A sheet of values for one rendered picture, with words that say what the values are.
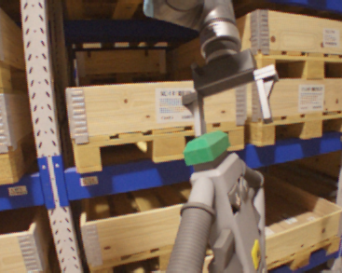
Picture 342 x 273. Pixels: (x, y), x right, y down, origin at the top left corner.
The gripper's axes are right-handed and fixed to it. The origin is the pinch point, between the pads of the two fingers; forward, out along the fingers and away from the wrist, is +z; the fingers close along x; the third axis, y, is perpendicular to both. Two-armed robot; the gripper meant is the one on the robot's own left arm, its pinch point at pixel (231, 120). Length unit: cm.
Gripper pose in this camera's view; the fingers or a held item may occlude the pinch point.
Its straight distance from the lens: 48.5
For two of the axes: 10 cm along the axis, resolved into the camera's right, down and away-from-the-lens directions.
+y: -5.5, -3.0, -7.8
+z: 0.3, 9.2, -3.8
